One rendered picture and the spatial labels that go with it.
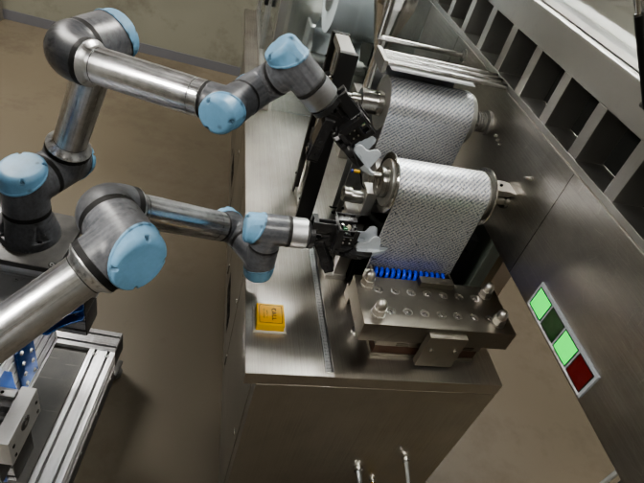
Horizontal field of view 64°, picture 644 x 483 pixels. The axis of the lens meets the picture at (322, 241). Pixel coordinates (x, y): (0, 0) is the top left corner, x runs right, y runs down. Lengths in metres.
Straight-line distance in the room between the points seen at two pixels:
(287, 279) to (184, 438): 0.92
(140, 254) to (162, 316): 1.52
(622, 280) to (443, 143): 0.61
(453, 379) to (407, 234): 0.38
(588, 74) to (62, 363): 1.83
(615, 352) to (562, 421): 1.75
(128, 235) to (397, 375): 0.72
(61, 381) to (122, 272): 1.11
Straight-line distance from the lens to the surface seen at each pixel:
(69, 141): 1.50
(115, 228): 0.99
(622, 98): 1.20
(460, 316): 1.35
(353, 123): 1.13
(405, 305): 1.30
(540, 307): 1.26
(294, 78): 1.07
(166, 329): 2.44
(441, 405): 1.46
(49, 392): 2.03
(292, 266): 1.48
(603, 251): 1.14
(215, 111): 0.99
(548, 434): 2.74
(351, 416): 1.42
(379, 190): 1.25
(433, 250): 1.37
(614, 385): 1.11
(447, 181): 1.27
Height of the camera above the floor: 1.89
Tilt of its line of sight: 39 degrees down
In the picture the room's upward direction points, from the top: 18 degrees clockwise
